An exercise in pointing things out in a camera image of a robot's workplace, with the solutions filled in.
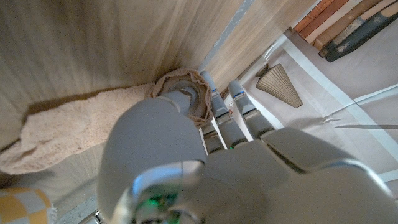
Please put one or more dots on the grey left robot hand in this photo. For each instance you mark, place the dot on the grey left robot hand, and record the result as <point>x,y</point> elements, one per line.
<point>236,180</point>

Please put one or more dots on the tan adhesive wrap roll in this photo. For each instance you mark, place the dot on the tan adhesive wrap roll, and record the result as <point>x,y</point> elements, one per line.
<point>71,130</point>

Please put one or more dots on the printed bookshelf backdrop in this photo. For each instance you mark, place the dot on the printed bookshelf backdrop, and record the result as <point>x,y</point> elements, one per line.
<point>326,102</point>

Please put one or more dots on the yellow white checkered handbag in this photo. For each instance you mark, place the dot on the yellow white checkered handbag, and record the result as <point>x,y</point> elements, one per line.
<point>18,205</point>

